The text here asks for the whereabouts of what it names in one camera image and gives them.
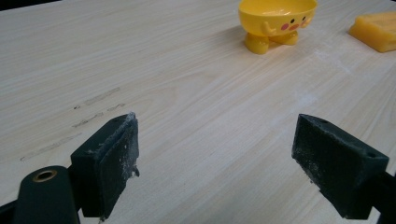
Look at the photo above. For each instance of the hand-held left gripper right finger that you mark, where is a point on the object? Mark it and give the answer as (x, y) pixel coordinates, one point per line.
(336, 168)

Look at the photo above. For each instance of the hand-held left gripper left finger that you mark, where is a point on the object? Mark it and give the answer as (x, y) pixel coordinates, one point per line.
(102, 168)

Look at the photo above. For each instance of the yellow sponge block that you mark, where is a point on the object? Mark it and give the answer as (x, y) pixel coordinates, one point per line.
(375, 31)

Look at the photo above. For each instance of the yellow duck-shaped bowl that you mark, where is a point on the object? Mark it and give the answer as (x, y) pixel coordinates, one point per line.
(274, 18)

